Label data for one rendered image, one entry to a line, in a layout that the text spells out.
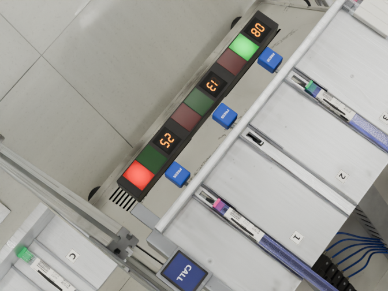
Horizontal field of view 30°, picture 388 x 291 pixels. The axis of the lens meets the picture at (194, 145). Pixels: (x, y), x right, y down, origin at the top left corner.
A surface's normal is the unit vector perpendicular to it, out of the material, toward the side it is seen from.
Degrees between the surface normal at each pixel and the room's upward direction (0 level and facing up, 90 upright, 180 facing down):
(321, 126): 46
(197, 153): 90
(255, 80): 90
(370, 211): 0
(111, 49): 0
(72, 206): 90
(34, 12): 0
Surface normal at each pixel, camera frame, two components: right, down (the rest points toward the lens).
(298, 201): 0.00, -0.25
